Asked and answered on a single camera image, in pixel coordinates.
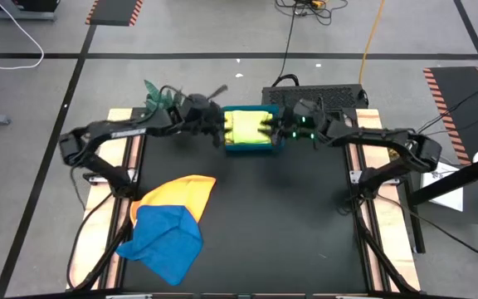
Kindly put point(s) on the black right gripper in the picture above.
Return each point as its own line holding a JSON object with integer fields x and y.
{"x": 305, "y": 124}

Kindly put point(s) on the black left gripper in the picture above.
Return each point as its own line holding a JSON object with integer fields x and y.
{"x": 199, "y": 116}

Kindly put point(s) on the yellow microfiber towel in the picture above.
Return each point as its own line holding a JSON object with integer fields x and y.
{"x": 228, "y": 114}

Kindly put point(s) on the green microfiber towel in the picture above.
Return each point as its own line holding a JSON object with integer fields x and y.
{"x": 249, "y": 126}

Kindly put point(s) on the orange microfiber towel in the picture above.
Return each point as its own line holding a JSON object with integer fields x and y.
{"x": 185, "y": 191}

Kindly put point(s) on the blue microfiber towel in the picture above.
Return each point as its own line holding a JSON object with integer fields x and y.
{"x": 164, "y": 245}

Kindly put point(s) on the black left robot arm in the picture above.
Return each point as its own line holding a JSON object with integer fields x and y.
{"x": 114, "y": 130}

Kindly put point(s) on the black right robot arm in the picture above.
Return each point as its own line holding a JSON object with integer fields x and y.
{"x": 380, "y": 137}

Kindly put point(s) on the blue plastic bin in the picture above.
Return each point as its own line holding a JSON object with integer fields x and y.
{"x": 247, "y": 149}

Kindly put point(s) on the black perforated computer case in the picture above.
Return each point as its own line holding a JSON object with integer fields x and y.
{"x": 347, "y": 96}

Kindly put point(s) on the green plant in white pot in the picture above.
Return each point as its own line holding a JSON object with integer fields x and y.
{"x": 152, "y": 89}

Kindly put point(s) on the black hazard-striped floor mat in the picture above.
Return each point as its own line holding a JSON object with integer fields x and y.
{"x": 114, "y": 10}
{"x": 467, "y": 95}

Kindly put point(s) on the light wooden board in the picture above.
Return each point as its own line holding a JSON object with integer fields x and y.
{"x": 96, "y": 236}
{"x": 401, "y": 253}

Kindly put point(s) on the white paper sheet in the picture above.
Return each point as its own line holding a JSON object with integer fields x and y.
{"x": 442, "y": 195}

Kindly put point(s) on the black metal beam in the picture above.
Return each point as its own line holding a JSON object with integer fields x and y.
{"x": 471, "y": 174}

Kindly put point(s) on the dark side stand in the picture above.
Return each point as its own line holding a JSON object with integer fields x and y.
{"x": 475, "y": 212}

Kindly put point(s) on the black metal table frame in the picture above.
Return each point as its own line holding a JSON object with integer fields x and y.
{"x": 136, "y": 111}

